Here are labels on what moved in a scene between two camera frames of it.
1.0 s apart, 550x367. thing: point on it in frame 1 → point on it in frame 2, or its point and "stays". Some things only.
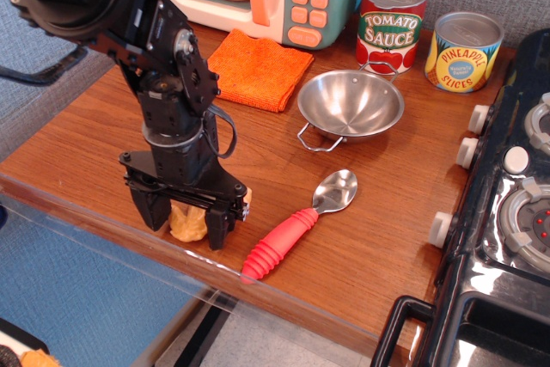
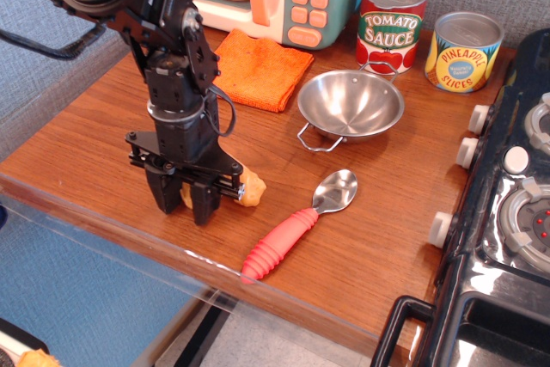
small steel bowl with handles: (350, 103) stays
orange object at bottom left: (38, 358) stays
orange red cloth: (258, 73) stays
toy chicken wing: (188, 222) → (253, 188)
